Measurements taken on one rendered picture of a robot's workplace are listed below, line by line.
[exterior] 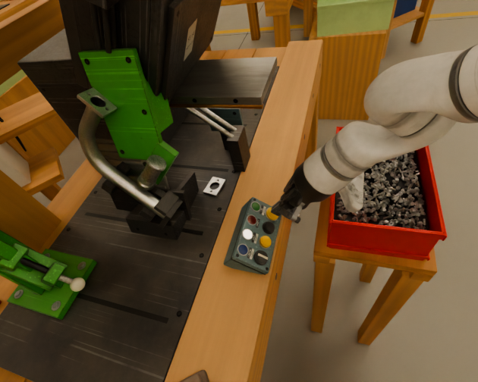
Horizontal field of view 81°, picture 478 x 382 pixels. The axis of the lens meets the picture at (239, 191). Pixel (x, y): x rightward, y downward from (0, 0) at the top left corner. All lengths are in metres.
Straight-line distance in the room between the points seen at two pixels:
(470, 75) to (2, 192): 0.84
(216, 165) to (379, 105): 0.52
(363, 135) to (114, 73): 0.42
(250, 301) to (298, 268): 1.01
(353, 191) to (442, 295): 1.21
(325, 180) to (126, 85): 0.38
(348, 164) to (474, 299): 1.35
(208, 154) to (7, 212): 0.50
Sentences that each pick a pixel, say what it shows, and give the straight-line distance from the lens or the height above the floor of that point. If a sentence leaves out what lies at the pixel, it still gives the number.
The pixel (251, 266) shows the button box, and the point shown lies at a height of 0.93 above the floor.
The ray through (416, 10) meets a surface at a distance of 3.35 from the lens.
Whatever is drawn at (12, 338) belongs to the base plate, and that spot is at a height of 0.90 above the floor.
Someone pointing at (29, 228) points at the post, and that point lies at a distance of 0.88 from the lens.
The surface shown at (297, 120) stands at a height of 0.90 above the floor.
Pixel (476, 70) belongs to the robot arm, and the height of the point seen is 1.30.
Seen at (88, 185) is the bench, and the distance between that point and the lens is 0.98.
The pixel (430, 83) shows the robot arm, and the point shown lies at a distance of 0.34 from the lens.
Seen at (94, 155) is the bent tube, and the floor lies 1.10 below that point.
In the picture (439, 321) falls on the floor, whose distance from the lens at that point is 1.61.
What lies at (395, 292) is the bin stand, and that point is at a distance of 0.90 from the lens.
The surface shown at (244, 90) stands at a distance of 0.62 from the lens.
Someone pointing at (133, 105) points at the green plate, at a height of 1.18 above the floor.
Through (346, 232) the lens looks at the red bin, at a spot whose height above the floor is 0.88.
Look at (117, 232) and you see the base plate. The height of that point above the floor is 0.90.
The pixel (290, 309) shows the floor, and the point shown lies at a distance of 1.51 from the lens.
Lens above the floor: 1.44
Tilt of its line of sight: 50 degrees down
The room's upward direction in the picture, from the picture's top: 16 degrees counter-clockwise
